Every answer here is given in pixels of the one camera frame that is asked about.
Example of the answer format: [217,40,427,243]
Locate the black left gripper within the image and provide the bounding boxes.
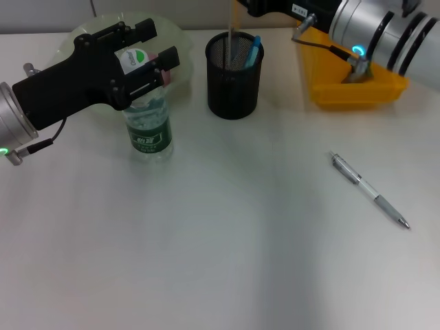
[12,19,159,132]

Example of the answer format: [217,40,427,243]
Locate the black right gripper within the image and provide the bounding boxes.
[234,0,341,33]

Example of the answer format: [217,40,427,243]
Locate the clear plastic ruler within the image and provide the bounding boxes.
[225,0,241,69]

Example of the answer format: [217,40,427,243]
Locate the blue and teal scissors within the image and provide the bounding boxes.
[240,34,263,69]

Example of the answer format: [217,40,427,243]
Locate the clear green-label water bottle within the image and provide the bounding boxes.
[119,49,175,164]

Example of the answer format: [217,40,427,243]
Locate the silver mechanical pen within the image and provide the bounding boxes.
[329,150,412,230]

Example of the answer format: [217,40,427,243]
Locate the pale green glass fruit bowl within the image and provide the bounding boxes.
[51,12,194,116]

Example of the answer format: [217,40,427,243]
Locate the black mesh pen cup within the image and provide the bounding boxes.
[205,30,265,120]

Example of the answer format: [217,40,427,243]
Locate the yellow plastic storage bin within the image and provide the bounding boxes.
[297,20,410,111]

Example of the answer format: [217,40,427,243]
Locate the right wrist cable with connector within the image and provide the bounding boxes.
[291,13,375,75]

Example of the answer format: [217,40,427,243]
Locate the wrist cable with connector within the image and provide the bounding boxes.
[291,13,375,75]
[6,63,67,167]

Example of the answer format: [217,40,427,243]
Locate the left wrist cable with connector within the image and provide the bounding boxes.
[6,63,67,167]

